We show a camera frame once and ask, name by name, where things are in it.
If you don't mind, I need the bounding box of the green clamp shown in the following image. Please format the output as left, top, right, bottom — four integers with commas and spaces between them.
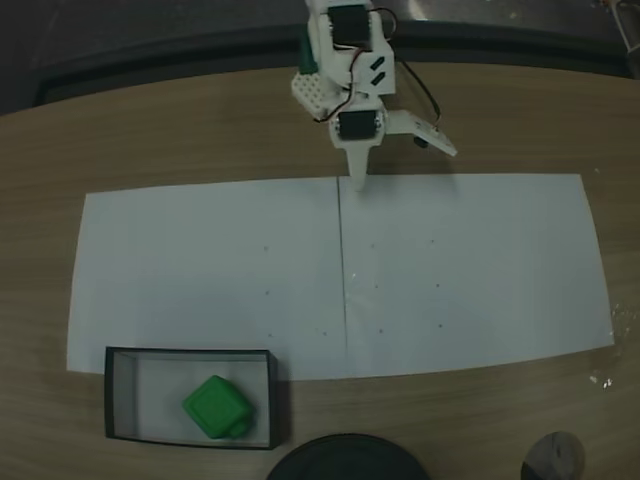
298, 36, 318, 74

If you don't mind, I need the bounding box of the black camera cable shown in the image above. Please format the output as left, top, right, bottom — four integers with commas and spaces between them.
397, 59, 444, 133

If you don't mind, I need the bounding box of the black box with white inside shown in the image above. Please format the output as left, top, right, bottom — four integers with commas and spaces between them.
102, 342, 281, 451

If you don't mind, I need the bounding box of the white perforated base plate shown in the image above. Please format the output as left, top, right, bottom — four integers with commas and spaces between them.
291, 72, 346, 122

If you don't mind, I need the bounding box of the green cube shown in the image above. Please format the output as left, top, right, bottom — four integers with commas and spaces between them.
180, 374, 258, 442

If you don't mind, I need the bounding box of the white paper sheet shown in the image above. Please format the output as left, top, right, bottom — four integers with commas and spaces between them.
337, 172, 616, 380
67, 177, 349, 381

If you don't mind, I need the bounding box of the red and white servo cable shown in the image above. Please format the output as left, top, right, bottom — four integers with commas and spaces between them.
315, 47, 374, 125

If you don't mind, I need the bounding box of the grey round disc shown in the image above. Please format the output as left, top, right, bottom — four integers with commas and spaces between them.
520, 429, 587, 480

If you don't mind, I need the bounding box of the black round object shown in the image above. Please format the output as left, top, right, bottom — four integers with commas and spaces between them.
265, 432, 427, 480

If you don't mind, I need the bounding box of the white metal stand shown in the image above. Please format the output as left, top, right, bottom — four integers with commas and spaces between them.
597, 0, 640, 81

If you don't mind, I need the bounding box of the white bracket with black camera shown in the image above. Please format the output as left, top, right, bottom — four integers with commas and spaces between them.
384, 109, 459, 158

